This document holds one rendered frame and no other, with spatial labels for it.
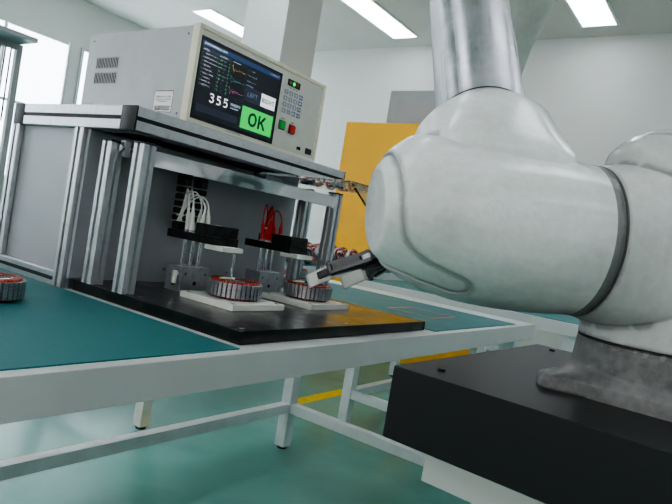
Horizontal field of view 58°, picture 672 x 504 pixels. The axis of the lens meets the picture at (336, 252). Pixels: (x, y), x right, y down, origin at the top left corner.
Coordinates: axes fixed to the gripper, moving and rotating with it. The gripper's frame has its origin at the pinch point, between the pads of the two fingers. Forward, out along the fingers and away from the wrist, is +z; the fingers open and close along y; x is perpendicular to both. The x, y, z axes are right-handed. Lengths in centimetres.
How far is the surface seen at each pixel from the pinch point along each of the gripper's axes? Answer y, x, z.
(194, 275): -24.2, 6.7, 17.2
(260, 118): -11.0, 39.2, -0.8
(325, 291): -0.2, -2.0, 1.7
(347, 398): 137, -22, 96
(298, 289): -4.9, -0.3, 5.6
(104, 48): -32, 65, 22
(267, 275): -0.7, 7.3, 16.5
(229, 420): 55, -20, 95
